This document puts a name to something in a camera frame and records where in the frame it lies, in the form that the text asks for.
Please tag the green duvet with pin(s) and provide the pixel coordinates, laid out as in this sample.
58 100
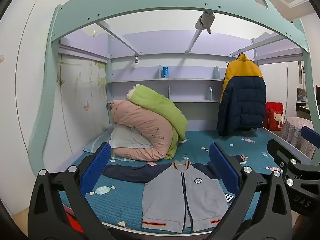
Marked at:
160 105

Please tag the pink duvet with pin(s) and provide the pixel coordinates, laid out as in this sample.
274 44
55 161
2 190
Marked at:
147 127

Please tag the grey hanging cloth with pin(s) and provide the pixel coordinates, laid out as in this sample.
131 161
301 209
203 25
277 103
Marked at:
205 21

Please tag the yellow and navy puffer jacket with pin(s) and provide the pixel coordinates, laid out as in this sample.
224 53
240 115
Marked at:
242 100

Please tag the grey and navy zip jacket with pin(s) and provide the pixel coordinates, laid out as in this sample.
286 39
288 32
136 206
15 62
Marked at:
162 195

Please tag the butterfly wall sticker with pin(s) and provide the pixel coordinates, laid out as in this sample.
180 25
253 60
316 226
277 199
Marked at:
86 106
60 79
2 58

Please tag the blue quilted candy print bedsheet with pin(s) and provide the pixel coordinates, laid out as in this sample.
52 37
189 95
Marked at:
120 200

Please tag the red cartoon print bag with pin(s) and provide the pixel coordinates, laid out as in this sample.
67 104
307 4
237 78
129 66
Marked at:
273 115

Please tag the light green bunk bed frame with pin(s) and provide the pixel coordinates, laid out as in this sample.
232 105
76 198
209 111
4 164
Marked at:
150 7

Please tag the pink patterned tablecloth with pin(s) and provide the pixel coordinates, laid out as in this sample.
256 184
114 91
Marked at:
295 132

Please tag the black hanging tag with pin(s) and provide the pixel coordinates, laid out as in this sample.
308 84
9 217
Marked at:
136 59

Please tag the white pillow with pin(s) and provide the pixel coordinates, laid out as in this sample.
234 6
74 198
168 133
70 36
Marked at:
127 137

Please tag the small blue box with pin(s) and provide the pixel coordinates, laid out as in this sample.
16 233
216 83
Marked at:
165 72

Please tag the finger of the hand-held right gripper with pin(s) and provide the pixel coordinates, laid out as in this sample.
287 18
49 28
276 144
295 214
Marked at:
310 133
277 152

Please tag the lavender headboard shelf unit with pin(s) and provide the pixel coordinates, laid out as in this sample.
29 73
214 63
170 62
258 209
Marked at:
190 87

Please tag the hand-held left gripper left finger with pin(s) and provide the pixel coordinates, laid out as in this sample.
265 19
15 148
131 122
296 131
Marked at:
96 165

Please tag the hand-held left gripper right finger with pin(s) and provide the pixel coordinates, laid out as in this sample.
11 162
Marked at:
222 165

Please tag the picture frame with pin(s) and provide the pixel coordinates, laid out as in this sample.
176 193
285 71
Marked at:
301 94

